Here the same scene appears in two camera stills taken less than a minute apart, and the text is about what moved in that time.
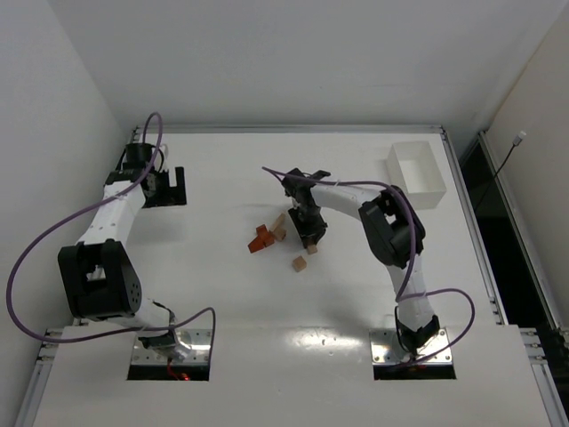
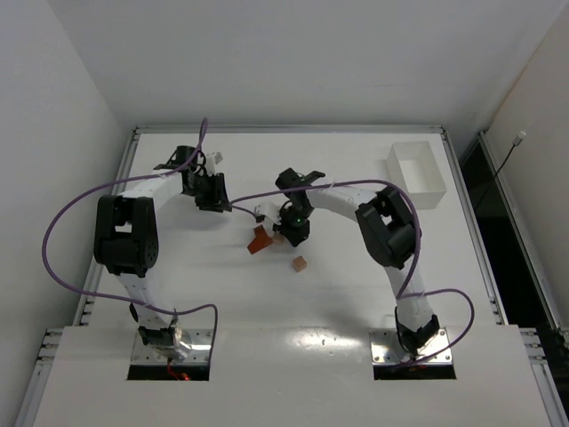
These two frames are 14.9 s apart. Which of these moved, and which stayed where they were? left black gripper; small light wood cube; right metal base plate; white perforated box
Moved: left black gripper
Stayed: right metal base plate; white perforated box; small light wood cube
